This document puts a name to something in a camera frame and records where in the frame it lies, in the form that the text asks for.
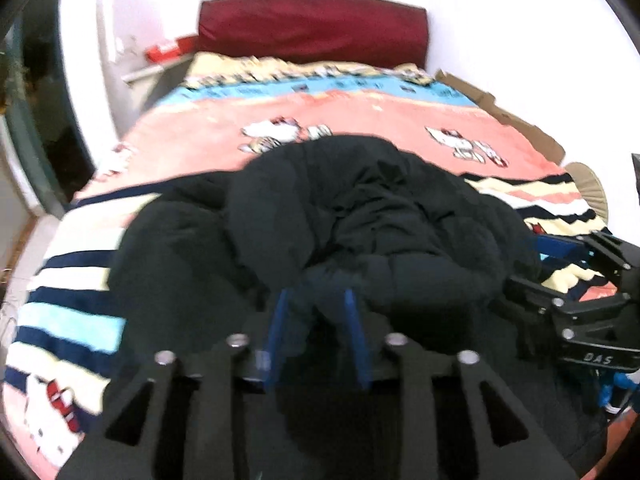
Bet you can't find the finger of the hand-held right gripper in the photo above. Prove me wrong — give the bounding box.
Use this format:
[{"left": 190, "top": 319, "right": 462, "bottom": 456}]
[
  {"left": 501, "top": 276, "right": 632, "bottom": 323},
  {"left": 536, "top": 231, "right": 640, "bottom": 286}
]

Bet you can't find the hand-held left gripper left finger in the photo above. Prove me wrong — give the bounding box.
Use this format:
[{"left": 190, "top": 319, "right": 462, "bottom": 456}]
[{"left": 59, "top": 287, "right": 291, "bottom": 480}]

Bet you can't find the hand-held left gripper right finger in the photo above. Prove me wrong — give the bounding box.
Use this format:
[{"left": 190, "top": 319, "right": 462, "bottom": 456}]
[{"left": 341, "top": 287, "right": 576, "bottom": 480}]

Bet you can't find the black hooded puffer jacket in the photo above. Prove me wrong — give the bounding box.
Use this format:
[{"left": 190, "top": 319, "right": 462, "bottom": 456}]
[{"left": 107, "top": 134, "right": 621, "bottom": 480}]

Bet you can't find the brown cardboard sheet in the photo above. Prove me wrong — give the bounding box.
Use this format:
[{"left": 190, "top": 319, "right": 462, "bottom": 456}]
[{"left": 434, "top": 69, "right": 566, "bottom": 163}]

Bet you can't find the cartoon cat printed blanket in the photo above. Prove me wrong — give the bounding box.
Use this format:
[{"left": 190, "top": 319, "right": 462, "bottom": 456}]
[{"left": 2, "top": 52, "right": 640, "bottom": 480}]

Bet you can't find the white bedside table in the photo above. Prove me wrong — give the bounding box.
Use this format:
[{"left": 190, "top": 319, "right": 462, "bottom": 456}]
[{"left": 120, "top": 57, "right": 193, "bottom": 111}]

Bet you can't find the red flat box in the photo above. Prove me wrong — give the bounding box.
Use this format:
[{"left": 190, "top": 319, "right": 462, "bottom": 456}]
[{"left": 144, "top": 36, "right": 198, "bottom": 60}]

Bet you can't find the dark red padded headboard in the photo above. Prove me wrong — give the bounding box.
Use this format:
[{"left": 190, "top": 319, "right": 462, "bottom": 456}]
[{"left": 196, "top": 0, "right": 431, "bottom": 68}]

